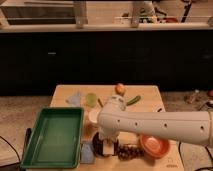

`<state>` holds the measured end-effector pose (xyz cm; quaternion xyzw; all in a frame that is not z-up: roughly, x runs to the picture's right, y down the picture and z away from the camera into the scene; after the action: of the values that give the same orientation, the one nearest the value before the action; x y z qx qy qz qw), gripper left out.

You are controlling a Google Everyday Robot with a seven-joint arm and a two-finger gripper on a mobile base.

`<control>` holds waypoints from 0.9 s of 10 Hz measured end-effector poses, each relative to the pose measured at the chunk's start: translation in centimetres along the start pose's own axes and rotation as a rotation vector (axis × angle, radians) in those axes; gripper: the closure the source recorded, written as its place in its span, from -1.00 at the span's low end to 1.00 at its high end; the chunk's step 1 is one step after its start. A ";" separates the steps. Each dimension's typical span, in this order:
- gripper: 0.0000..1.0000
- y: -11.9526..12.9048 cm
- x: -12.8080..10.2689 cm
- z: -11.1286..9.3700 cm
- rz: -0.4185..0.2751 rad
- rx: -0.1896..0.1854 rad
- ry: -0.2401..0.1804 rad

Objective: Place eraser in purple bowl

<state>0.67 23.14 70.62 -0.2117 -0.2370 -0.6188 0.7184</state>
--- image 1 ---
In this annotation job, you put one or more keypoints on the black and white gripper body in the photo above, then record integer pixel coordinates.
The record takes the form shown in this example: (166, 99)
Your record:
(104, 148)

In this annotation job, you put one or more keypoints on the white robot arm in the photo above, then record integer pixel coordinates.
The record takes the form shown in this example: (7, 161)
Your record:
(188, 127)

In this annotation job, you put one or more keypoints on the white bowl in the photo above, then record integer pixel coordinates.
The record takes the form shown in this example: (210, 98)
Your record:
(93, 114)

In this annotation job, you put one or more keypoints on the orange bowl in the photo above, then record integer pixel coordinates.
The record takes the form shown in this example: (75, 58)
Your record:
(155, 148)

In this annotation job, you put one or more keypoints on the bunch of dark grapes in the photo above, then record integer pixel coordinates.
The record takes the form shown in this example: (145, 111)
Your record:
(126, 152)

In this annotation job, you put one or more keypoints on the green cup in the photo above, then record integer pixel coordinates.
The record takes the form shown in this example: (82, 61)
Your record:
(91, 100)

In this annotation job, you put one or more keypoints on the green plastic tray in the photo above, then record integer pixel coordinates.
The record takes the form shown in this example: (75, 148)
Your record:
(55, 139)

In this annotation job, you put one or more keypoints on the orange fruit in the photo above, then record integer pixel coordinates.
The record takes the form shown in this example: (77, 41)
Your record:
(120, 89)

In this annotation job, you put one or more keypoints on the green cucumber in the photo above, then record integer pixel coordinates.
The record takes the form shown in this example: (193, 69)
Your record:
(134, 100)

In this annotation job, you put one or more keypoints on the black marker pen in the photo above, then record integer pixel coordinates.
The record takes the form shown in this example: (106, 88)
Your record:
(27, 137)

